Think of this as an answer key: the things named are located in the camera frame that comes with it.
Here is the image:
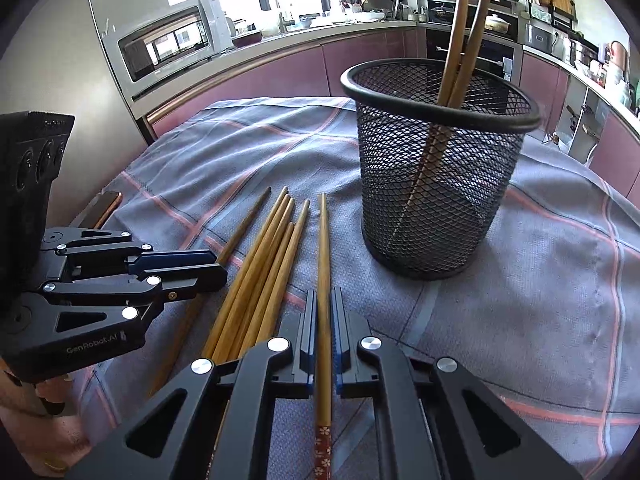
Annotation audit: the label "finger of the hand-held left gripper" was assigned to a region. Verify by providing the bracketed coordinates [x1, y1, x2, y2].
[41, 226, 217, 276]
[41, 263, 229, 322]

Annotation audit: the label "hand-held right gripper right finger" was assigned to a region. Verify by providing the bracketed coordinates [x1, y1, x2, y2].
[331, 286, 583, 480]

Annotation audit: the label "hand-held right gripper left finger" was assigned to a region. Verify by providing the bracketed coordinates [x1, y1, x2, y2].
[65, 288, 319, 480]

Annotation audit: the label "wooden chopstick red floral end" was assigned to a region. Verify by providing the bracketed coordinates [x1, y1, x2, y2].
[314, 192, 334, 480]

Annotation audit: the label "bunch of wooden chopsticks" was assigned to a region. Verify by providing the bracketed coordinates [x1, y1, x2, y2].
[147, 186, 272, 398]

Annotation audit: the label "black mesh utensil holder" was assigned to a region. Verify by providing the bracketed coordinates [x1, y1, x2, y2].
[340, 58, 542, 281]

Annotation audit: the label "person's left hand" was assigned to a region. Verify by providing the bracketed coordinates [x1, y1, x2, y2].
[0, 357, 77, 417]

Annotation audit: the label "brown smartphone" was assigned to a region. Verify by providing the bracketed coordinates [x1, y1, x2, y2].
[76, 190, 124, 231]

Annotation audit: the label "blue checked cloth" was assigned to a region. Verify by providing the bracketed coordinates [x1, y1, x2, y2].
[65, 96, 640, 480]

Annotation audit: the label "silver microwave oven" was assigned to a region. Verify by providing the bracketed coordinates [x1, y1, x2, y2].
[102, 0, 235, 103]

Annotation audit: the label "mauve kitchen base cabinets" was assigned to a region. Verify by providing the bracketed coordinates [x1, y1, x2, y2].
[145, 27, 640, 196]

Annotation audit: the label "white kitchen countertop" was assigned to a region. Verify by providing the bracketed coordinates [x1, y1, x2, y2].
[232, 12, 640, 123]

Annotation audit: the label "black built-in oven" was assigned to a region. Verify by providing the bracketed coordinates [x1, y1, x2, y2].
[425, 27, 523, 103]

